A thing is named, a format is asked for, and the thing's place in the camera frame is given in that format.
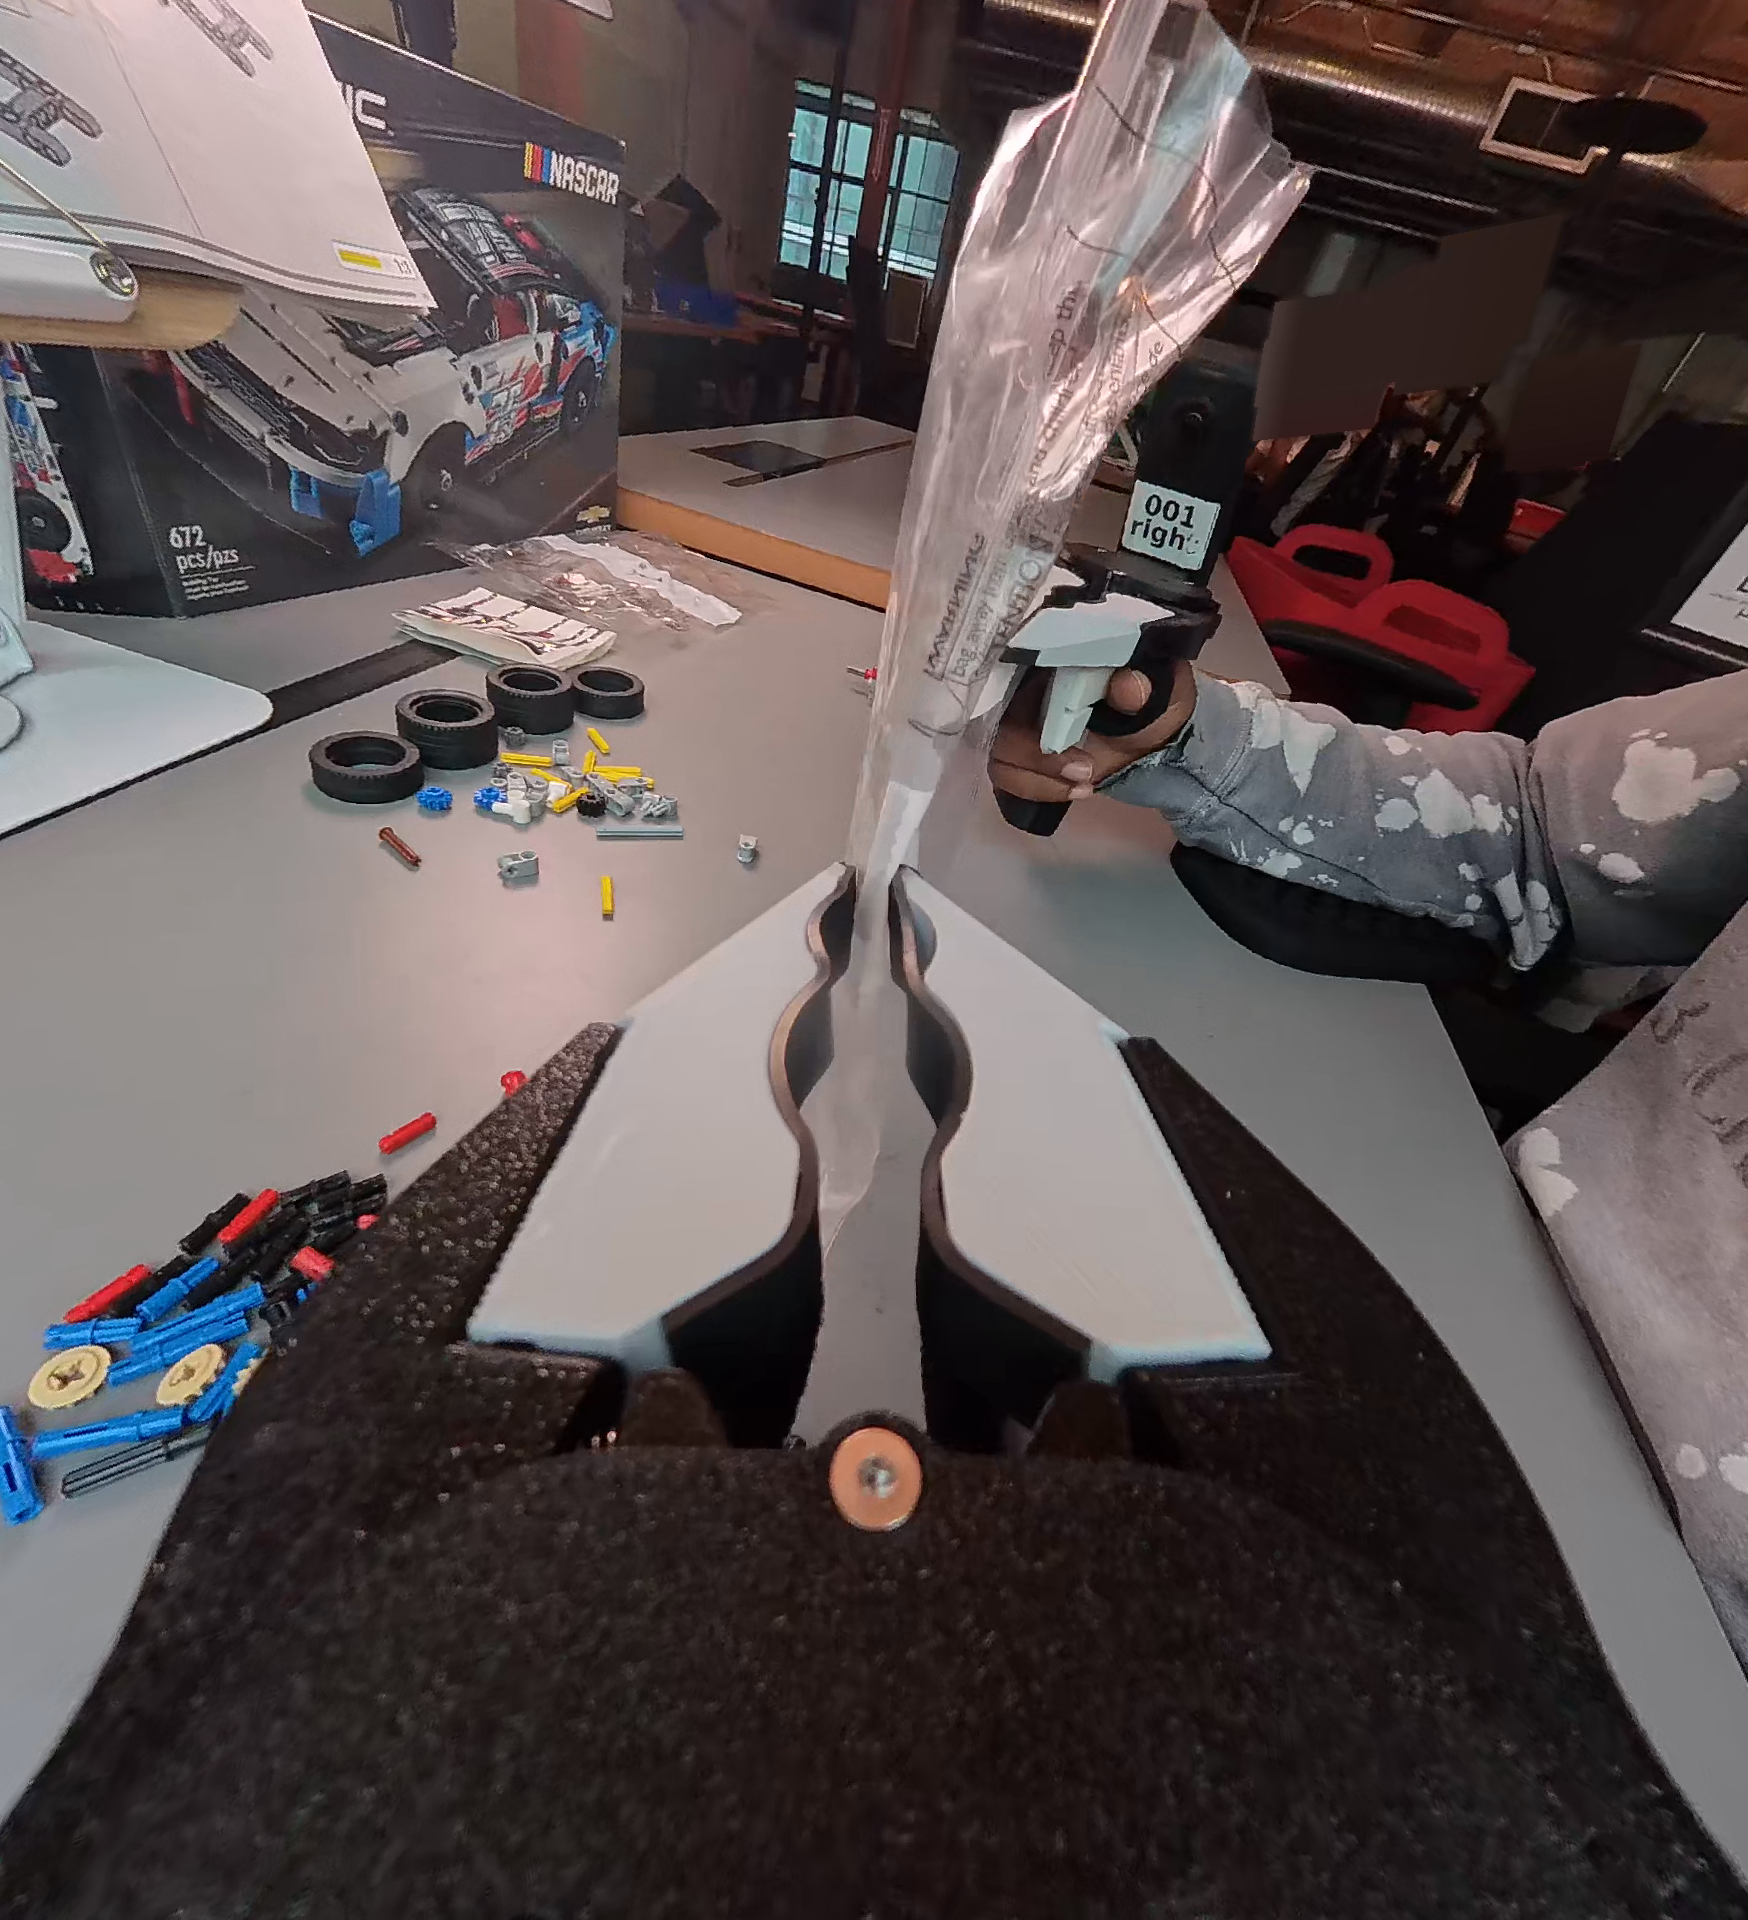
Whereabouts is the sticker sheet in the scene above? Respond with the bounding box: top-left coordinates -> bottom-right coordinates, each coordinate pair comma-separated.
394,588 -> 616,672

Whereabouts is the person's right hand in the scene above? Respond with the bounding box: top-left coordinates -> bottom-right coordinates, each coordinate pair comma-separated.
986,661 -> 1202,803

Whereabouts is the clear plastic bag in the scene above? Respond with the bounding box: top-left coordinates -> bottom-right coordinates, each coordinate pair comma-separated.
452,531 -> 743,632

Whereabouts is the white instruction booklet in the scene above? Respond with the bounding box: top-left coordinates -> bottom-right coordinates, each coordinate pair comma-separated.
0,0 -> 440,316

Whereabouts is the person's right forearm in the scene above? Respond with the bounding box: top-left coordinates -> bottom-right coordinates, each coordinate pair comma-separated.
1105,637 -> 1748,977

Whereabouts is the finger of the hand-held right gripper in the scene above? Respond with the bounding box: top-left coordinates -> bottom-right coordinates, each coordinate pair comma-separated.
997,588 -> 1212,672

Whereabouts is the pile of yellow grey bricks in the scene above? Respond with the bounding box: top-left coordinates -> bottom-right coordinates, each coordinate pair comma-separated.
416,723 -> 658,826

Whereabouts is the toy car set box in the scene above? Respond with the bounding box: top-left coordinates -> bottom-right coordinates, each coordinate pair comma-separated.
0,31 -> 628,620

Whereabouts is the large printed clear bag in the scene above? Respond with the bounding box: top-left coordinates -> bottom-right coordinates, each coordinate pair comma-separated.
821,0 -> 1316,1262

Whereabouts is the grey desk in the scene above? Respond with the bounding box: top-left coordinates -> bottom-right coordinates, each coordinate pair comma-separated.
0,525 -> 1748,1920

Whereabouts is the black chair armrest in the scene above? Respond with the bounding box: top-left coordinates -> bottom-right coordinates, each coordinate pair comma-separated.
1169,840 -> 1507,991

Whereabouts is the wood-edged grey table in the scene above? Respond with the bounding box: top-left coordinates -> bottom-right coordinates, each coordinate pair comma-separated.
616,419 -> 1288,707

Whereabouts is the white book stand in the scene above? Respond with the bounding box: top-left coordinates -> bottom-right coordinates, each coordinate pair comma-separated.
0,90 -> 276,875

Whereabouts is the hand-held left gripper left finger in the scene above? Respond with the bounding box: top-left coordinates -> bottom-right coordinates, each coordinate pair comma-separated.
466,862 -> 857,1374

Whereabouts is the person's grey patterned hoodie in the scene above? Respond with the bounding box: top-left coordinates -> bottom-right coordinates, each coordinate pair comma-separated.
1504,840 -> 1748,1832

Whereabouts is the pile of blue black red pins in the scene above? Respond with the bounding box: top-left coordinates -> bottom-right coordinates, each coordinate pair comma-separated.
0,1110 -> 440,1529

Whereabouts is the paned window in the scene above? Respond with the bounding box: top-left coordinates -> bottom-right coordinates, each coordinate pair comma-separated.
784,79 -> 961,271

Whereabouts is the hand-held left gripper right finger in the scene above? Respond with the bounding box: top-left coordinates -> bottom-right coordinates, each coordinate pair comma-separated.
892,871 -> 1273,1381

